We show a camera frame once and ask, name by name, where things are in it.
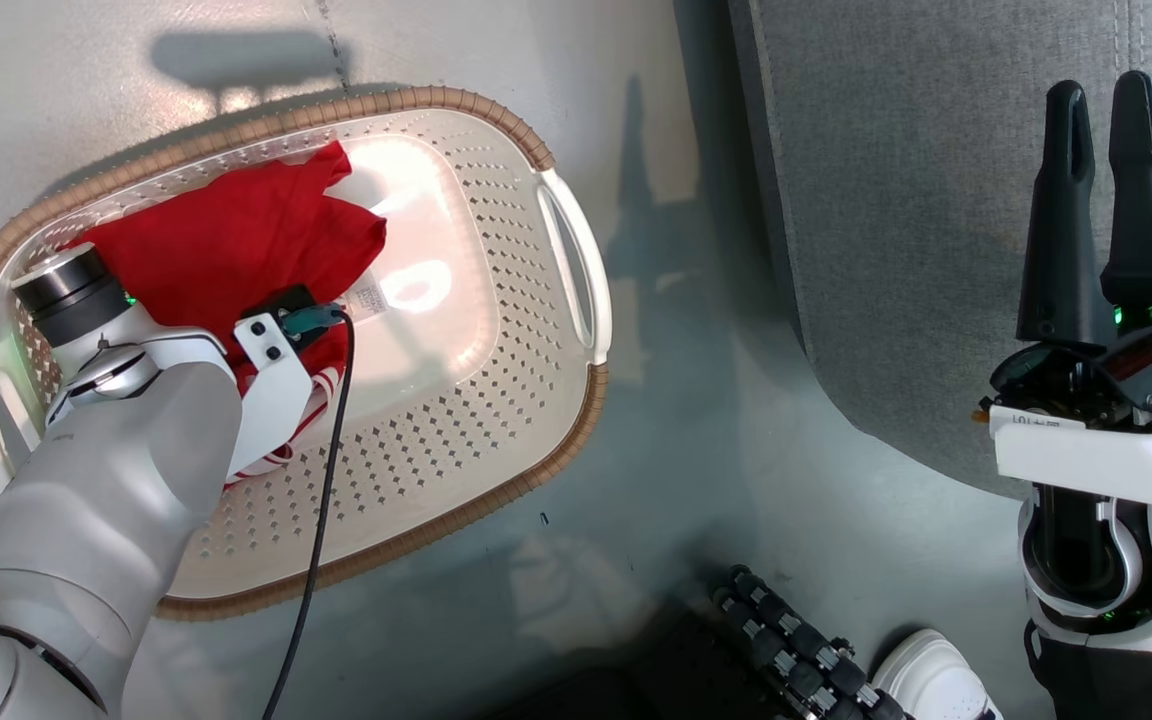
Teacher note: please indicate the black roller robot wheel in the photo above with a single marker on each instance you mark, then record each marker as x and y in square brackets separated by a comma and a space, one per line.
[796, 645]

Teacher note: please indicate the red jersey garment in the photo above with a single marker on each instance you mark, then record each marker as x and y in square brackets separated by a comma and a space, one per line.
[226, 240]

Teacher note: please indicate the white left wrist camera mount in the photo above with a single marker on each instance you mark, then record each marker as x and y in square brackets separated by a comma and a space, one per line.
[271, 410]

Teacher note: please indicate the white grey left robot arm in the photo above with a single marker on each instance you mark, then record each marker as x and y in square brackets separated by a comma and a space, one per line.
[106, 480]

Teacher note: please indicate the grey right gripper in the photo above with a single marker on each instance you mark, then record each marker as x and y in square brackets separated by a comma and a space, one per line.
[1136, 375]

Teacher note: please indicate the white sneaker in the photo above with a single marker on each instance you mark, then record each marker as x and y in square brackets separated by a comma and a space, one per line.
[936, 680]

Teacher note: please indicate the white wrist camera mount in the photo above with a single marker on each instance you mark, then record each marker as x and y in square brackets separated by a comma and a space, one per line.
[1106, 465]
[271, 410]

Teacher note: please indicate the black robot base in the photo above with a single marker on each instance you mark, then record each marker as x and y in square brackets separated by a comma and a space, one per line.
[636, 680]

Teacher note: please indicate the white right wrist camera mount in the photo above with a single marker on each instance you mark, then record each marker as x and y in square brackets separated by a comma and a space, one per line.
[1106, 465]

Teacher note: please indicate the white perforated laundry basket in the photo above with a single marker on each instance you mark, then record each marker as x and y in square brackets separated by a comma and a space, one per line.
[436, 400]

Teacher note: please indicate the grey fabric sofa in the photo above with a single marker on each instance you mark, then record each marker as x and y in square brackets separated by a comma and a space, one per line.
[916, 220]

